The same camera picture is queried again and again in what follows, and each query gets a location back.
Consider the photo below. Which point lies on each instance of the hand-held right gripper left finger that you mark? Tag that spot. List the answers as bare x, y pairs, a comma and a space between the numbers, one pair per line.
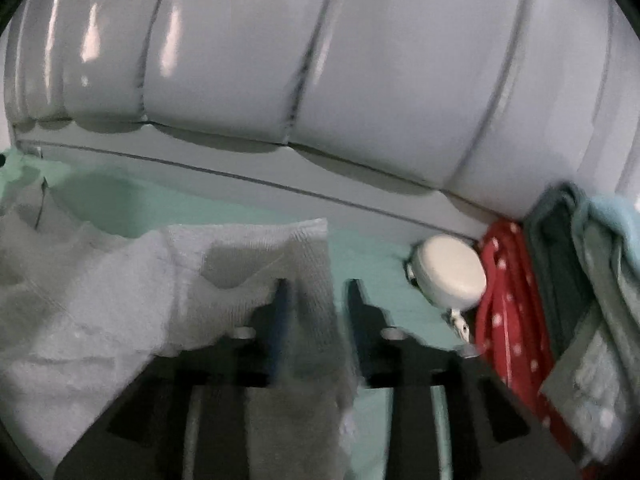
277, 330

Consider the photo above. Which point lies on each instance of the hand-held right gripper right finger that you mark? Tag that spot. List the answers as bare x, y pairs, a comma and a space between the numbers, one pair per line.
356, 330

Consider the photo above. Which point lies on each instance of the grey fuzzy garment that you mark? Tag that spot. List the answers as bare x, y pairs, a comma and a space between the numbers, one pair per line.
125, 300

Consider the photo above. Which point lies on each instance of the white round zip case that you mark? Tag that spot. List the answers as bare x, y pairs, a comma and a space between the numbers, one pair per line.
452, 270

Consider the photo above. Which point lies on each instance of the red polka dot blanket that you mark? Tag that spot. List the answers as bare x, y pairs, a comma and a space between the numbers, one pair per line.
505, 320

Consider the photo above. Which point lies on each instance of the grey-green folded blanket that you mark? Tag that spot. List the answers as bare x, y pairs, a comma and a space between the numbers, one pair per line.
565, 270

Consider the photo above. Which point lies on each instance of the grey padded headboard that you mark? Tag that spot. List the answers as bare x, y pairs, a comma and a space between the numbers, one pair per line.
350, 85

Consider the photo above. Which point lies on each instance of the light blue towel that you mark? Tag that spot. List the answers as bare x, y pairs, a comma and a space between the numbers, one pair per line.
617, 220

